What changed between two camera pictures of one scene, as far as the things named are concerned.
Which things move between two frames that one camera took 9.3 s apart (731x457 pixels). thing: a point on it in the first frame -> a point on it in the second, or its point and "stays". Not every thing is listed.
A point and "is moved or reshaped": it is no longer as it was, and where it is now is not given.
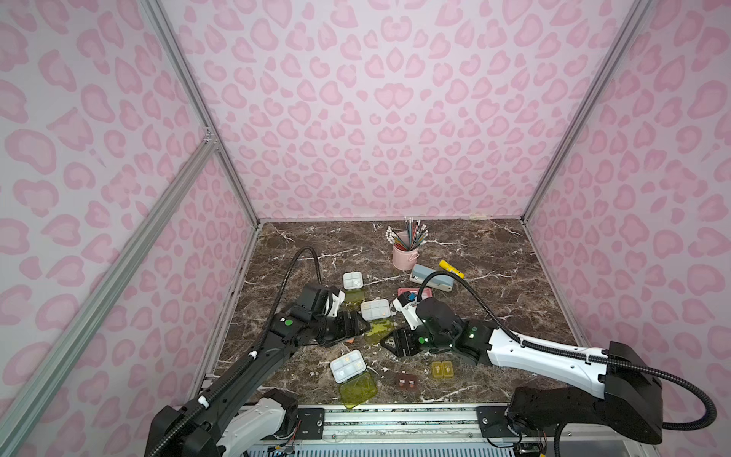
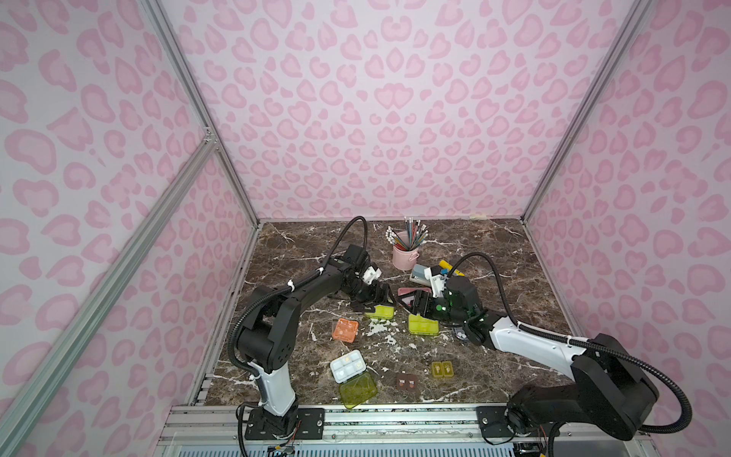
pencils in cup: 416,234 stays
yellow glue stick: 450,268 stays
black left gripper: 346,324 -> 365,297
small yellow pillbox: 441,369 stays
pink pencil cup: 404,259 stays
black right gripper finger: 397,342 -> 411,302
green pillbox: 377,312 is moved or reshaped
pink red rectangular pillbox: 425,292 stays
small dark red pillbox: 406,383 stays
